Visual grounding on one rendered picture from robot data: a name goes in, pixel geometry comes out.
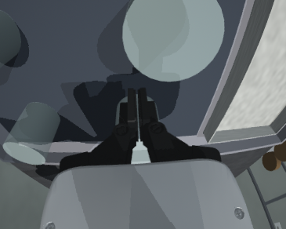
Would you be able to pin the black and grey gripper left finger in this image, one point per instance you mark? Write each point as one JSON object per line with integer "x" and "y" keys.
{"x": 117, "y": 148}

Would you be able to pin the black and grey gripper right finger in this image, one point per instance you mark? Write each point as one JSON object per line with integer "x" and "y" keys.
{"x": 161, "y": 144}

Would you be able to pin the clear glass jar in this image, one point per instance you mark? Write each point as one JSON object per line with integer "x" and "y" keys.
{"x": 172, "y": 40}
{"x": 139, "y": 152}
{"x": 10, "y": 40}
{"x": 31, "y": 137}

